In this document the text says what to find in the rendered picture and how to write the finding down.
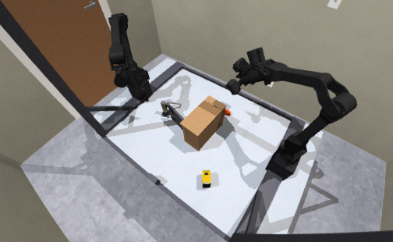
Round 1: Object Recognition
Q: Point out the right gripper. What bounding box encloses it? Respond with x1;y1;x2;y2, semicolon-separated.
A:
225;67;256;95

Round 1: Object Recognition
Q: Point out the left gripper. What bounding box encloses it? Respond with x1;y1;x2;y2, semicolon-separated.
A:
128;72;149;101

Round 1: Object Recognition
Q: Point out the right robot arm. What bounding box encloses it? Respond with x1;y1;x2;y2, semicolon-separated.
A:
233;47;357;168

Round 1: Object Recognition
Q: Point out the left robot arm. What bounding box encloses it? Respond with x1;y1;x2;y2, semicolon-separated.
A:
108;13;150;87

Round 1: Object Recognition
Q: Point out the brown wooden cabinet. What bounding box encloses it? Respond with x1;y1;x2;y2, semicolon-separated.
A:
168;96;226;151

